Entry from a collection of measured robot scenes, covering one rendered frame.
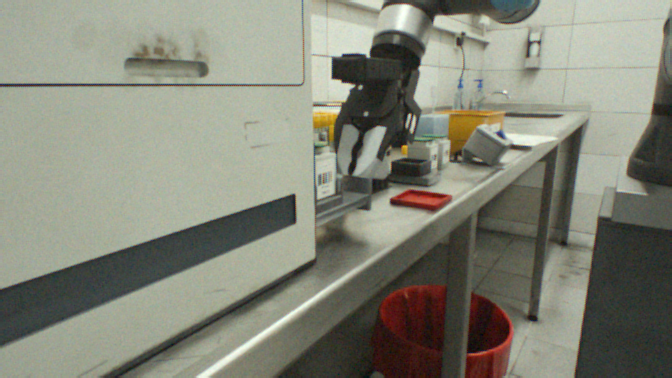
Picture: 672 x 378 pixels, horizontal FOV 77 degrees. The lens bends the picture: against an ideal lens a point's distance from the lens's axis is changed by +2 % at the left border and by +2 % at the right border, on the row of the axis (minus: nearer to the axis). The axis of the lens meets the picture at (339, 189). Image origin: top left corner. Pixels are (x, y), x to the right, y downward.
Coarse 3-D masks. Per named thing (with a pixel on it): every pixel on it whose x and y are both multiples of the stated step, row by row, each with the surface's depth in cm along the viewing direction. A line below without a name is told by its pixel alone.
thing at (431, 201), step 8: (408, 192) 65; (416, 192) 65; (424, 192) 64; (432, 192) 64; (392, 200) 60; (400, 200) 59; (408, 200) 59; (416, 200) 61; (424, 200) 61; (432, 200) 61; (440, 200) 59; (448, 200) 61; (424, 208) 58; (432, 208) 57
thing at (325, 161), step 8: (320, 152) 43; (328, 152) 44; (320, 160) 42; (328, 160) 43; (320, 168) 42; (328, 168) 44; (320, 176) 43; (328, 176) 44; (320, 184) 43; (328, 184) 44; (320, 192) 43; (328, 192) 44; (320, 200) 43
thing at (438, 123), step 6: (438, 114) 96; (444, 114) 96; (420, 120) 90; (426, 120) 89; (432, 120) 88; (438, 120) 90; (444, 120) 94; (420, 126) 90; (426, 126) 89; (432, 126) 89; (438, 126) 91; (444, 126) 94; (420, 132) 90; (426, 132) 90; (432, 132) 89; (438, 132) 91; (444, 132) 95; (450, 156) 96
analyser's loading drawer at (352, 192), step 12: (336, 180) 45; (348, 180) 51; (360, 180) 50; (336, 192) 45; (348, 192) 51; (360, 192) 50; (324, 204) 43; (336, 204) 45; (348, 204) 46; (360, 204) 49; (324, 216) 42; (336, 216) 45
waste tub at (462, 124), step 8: (440, 112) 105; (448, 112) 109; (456, 112) 112; (464, 112) 111; (472, 112) 110; (480, 112) 109; (488, 112) 108; (496, 112) 106; (504, 112) 105; (456, 120) 100; (464, 120) 99; (472, 120) 98; (480, 120) 97; (488, 120) 96; (496, 120) 101; (448, 128) 101; (456, 128) 100; (464, 128) 99; (472, 128) 98; (496, 128) 102; (448, 136) 102; (456, 136) 101; (464, 136) 99; (456, 144) 101; (464, 144) 100
